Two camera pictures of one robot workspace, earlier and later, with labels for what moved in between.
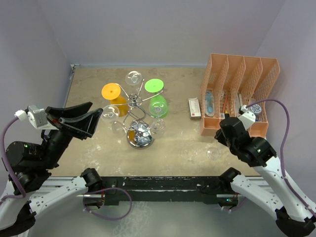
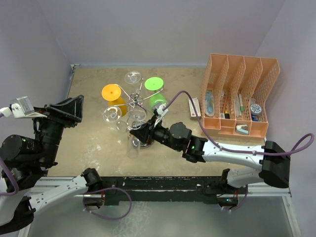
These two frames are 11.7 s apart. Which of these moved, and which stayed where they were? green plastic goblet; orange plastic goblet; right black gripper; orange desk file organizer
Moved: right black gripper
Stayed: orange desk file organizer; green plastic goblet; orange plastic goblet
